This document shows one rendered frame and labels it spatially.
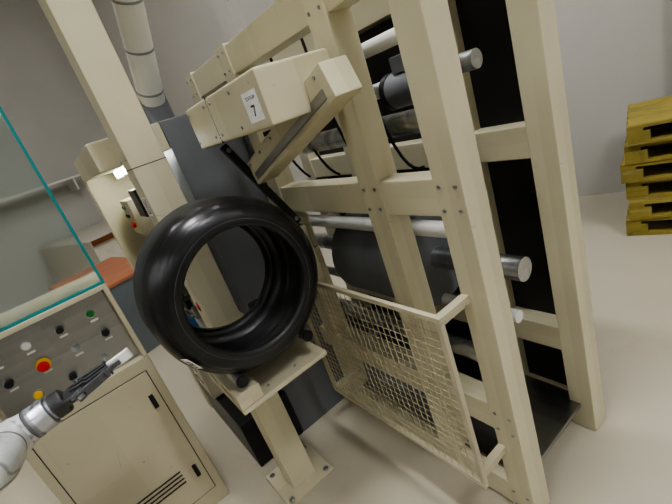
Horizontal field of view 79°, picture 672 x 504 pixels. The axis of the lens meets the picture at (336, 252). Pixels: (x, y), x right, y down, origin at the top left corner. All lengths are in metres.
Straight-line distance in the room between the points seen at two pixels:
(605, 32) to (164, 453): 4.37
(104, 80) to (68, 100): 8.34
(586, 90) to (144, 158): 3.80
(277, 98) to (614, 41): 3.63
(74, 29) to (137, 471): 1.79
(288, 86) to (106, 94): 0.72
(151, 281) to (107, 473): 1.15
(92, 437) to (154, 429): 0.25
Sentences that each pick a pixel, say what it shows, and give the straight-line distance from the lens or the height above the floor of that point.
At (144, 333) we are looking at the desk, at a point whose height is 0.19.
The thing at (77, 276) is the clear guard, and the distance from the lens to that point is 1.95.
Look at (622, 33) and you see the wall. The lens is 4.43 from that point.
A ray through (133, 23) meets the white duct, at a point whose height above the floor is 2.18.
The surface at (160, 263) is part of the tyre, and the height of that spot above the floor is 1.39.
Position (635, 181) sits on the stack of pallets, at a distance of 3.68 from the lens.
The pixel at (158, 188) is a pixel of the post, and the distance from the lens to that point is 1.65.
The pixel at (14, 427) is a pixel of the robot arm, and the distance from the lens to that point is 1.42.
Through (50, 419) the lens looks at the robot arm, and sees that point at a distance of 1.42.
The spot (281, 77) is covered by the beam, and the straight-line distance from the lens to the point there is 1.17.
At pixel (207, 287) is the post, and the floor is 1.14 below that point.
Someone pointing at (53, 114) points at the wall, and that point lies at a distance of 9.83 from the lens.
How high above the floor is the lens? 1.65
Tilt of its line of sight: 20 degrees down
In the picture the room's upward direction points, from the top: 20 degrees counter-clockwise
